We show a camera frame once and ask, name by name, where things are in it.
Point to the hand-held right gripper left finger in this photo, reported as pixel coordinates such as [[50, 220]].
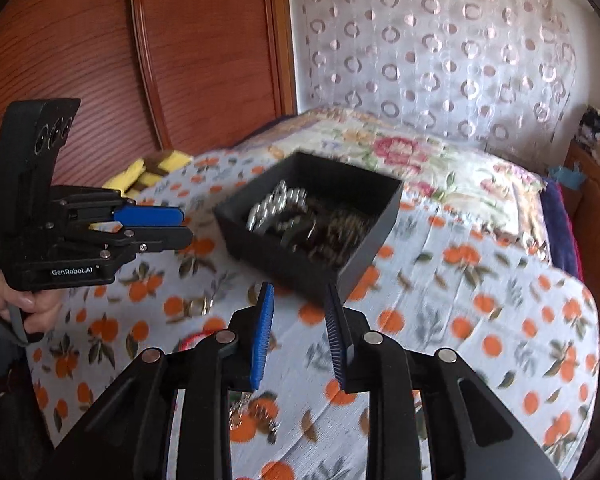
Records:
[[262, 330]]

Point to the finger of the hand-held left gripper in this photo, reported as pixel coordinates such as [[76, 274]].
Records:
[[150, 216], [165, 239]]

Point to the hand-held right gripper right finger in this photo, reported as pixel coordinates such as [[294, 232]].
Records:
[[336, 340]]

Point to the black jewelry box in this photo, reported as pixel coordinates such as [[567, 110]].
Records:
[[280, 266]]

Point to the person's left hand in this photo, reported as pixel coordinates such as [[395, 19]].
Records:
[[45, 305]]

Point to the yellow brown striped cloth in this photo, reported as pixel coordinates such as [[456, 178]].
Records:
[[150, 170]]

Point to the red round trinket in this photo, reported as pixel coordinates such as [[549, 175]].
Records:
[[189, 344]]

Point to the orange fruit print cloth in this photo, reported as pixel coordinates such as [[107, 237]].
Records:
[[430, 290]]

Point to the brown wooden wardrobe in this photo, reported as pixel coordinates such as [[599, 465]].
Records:
[[105, 60]]

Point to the floral bedsheet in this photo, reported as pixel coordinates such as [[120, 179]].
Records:
[[430, 160]]

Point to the person's dark clothing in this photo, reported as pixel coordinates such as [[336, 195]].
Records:
[[5, 410]]

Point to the dark blue blanket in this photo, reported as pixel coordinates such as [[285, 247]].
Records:
[[560, 230]]

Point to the blue plastic bag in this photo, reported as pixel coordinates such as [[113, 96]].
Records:
[[567, 176]]

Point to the wooden cabinet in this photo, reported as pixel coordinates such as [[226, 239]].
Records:
[[597, 220]]

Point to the circle patterned sheer curtain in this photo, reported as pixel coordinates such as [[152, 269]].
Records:
[[430, 50]]

